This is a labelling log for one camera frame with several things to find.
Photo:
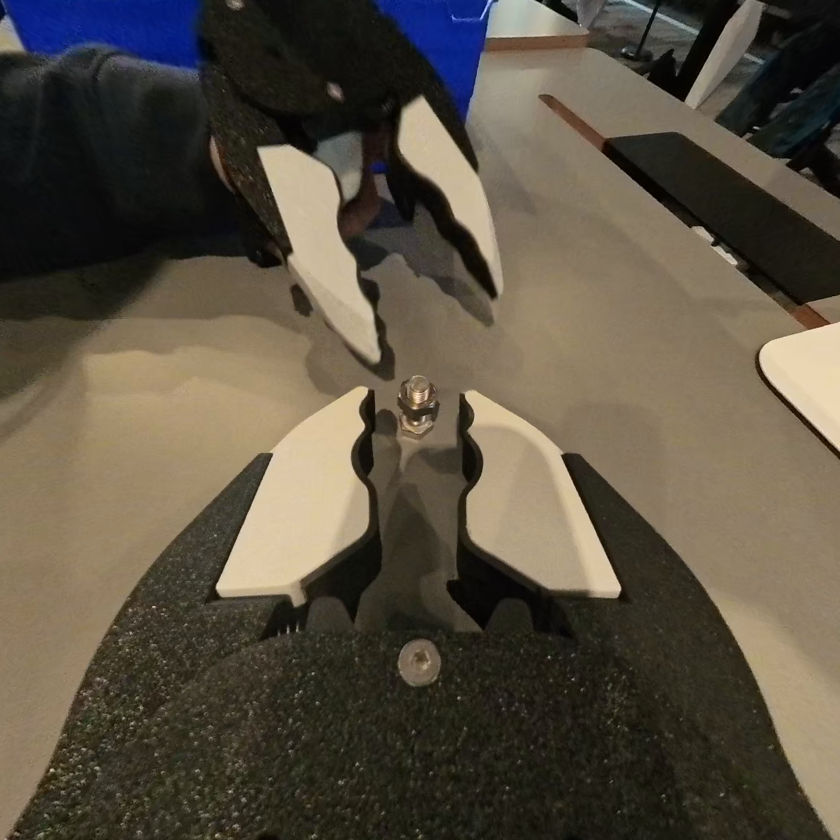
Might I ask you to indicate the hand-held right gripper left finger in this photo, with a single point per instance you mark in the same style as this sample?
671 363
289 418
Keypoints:
308 518

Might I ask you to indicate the blue plastic bin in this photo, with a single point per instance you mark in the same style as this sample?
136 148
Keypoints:
118 26

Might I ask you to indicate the steel hex bolt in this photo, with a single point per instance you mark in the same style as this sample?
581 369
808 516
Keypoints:
415 387

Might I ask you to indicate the black table mat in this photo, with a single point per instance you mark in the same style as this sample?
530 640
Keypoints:
728 210

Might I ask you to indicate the dark steel nut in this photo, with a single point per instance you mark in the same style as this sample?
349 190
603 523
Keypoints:
413 411

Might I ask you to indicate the white chair panel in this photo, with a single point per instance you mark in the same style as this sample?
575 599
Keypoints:
722 59

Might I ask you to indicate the person's left forearm black sleeve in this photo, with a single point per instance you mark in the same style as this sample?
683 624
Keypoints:
98 164

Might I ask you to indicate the person's left hand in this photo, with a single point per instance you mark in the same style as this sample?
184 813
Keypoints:
359 213

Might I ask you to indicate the small light side table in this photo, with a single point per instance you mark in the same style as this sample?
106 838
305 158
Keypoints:
531 23

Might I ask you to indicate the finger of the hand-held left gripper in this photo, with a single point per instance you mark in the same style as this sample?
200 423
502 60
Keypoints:
315 249
453 184

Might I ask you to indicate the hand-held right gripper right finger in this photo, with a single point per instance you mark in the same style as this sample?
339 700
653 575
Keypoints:
531 512

